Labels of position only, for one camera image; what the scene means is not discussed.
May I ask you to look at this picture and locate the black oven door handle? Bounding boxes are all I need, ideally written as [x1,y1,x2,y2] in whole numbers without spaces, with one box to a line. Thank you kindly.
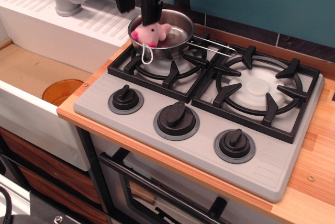
[98,148,227,223]

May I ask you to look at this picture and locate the black left stove knob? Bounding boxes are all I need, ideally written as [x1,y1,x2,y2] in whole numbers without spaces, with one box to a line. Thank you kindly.
[107,85,144,115]

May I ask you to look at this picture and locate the black burner grate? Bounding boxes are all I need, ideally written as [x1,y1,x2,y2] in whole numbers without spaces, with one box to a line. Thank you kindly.
[192,45,324,143]
[107,33,229,103]

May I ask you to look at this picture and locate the black stove knob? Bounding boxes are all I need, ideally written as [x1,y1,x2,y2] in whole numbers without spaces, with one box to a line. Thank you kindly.
[107,85,144,115]
[214,129,256,164]
[153,102,200,141]

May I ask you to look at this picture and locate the black middle stove knob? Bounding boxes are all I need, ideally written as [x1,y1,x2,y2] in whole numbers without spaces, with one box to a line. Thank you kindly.
[153,102,200,141]

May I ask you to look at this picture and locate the black right stove knob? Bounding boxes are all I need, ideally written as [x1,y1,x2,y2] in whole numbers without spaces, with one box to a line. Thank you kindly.
[214,129,256,164]

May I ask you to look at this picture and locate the grey toy stove top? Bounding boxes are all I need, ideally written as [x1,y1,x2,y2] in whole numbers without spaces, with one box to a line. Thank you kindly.
[72,34,325,203]

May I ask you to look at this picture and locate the stainless steel pan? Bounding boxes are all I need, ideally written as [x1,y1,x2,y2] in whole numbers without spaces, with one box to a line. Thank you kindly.
[128,9,237,62]

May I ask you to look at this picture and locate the toy oven door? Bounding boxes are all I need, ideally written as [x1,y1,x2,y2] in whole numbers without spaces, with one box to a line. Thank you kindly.
[91,135,276,223]

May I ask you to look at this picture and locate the pink stuffed pig toy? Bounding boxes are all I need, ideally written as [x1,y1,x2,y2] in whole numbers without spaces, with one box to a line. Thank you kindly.
[130,22,173,65]

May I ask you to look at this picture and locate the black right burner grate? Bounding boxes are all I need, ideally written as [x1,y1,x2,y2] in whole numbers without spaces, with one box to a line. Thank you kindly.
[192,45,324,143]

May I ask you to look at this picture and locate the orange plastic bowl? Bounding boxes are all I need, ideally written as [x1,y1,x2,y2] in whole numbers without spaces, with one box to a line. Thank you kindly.
[42,79,83,106]

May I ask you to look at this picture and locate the black left burner grate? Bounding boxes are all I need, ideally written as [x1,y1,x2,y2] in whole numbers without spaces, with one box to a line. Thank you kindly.
[107,33,229,103]

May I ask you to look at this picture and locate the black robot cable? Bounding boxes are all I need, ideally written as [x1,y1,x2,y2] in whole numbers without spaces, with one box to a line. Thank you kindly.
[0,186,13,224]

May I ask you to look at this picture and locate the wooden drawer fronts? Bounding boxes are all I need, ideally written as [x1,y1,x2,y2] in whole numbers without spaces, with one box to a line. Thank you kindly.
[1,128,110,223]

